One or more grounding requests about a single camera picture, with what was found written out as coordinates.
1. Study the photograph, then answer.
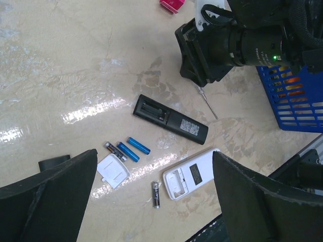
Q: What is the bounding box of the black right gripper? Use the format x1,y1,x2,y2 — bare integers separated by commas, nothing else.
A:
175,17,240,87

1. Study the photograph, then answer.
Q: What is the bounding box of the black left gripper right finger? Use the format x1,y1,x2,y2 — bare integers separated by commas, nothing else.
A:
212,150,323,242

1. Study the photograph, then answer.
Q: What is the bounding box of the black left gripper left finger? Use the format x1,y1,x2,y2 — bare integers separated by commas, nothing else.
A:
1,149,97,241

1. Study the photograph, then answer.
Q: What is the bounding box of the black battery cover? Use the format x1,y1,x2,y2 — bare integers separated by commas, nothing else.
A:
38,154,71,172

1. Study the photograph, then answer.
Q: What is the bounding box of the white battery cover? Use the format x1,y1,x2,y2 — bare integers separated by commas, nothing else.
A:
97,154,130,189

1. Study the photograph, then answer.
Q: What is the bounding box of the black remote control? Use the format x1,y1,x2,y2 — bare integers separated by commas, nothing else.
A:
133,94,208,145

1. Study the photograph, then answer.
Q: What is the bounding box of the white remote control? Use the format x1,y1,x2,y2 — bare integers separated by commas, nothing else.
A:
163,148,220,201

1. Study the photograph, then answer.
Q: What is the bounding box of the dark battery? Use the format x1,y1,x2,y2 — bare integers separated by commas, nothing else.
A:
152,181,160,209
104,142,128,162

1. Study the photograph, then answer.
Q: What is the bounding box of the blue battery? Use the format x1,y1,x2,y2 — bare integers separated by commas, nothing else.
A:
117,142,140,162
127,137,151,155

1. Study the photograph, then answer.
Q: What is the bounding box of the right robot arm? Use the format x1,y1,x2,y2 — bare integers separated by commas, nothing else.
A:
175,1,322,87

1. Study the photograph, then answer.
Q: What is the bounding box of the blue battery in black remote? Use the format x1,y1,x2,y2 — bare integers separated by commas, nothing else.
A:
117,142,140,162

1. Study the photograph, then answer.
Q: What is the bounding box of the blue plastic basket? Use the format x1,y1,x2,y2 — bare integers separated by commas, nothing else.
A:
256,67,322,134

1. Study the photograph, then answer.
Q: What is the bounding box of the aluminium frame rail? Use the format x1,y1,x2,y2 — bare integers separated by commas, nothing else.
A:
297,134,323,164

